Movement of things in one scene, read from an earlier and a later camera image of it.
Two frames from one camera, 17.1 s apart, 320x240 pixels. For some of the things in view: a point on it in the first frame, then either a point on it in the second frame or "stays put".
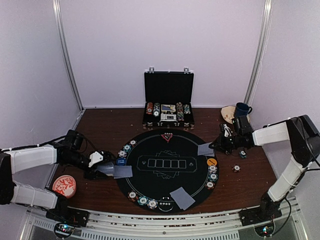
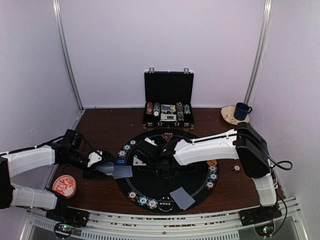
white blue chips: [212, 169] stays put
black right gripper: [220, 144] -> [163, 144]
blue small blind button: [121, 161] stays put
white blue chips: [122, 153] stays put
